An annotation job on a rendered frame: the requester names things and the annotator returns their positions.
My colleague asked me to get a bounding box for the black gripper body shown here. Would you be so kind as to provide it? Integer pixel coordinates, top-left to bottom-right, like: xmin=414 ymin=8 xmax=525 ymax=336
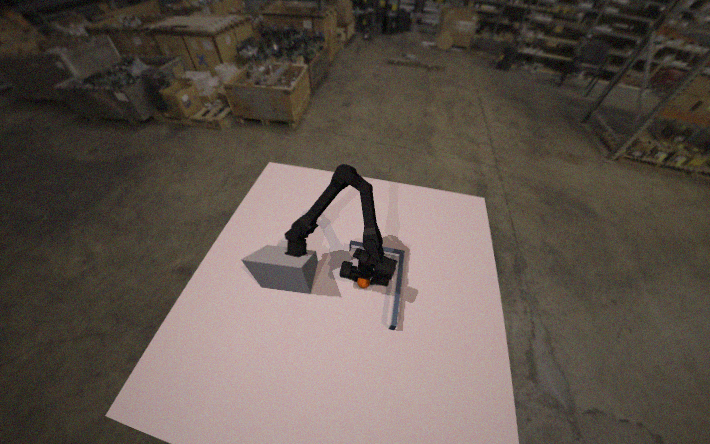
xmin=339 ymin=261 xmax=389 ymax=287

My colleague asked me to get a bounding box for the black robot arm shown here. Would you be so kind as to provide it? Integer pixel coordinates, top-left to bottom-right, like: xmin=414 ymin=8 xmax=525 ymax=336
xmin=284 ymin=164 xmax=398 ymax=280

